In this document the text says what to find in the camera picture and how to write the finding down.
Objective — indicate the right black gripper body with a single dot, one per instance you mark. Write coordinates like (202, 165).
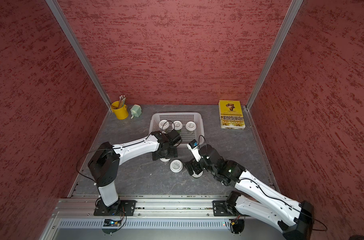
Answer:
(199, 166)

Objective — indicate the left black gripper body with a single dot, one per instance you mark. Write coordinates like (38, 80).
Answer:
(169, 153)

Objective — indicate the yogurt cup green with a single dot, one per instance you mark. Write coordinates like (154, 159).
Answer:
(197, 173)

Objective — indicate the white perforated plastic basket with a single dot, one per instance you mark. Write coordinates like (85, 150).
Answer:
(183, 117)

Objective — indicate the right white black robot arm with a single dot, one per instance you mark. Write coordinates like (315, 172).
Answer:
(252, 197)

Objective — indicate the yellow book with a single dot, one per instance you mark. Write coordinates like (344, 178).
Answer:
(231, 115)

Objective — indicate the yellow pencil cup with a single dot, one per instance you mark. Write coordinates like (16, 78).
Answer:
(119, 110)

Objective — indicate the pencils bunch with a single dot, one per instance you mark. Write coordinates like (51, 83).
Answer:
(122, 101)

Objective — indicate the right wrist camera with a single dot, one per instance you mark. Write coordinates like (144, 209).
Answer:
(193, 146)

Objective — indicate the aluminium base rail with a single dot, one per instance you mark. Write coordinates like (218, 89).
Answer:
(173, 207)

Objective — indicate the right aluminium corner post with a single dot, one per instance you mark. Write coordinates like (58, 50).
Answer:
(279, 40)

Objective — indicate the aluminium corner post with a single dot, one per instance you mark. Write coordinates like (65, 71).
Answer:
(279, 40)
(69, 33)

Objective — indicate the left aluminium corner post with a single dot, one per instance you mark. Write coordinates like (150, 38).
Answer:
(69, 33)

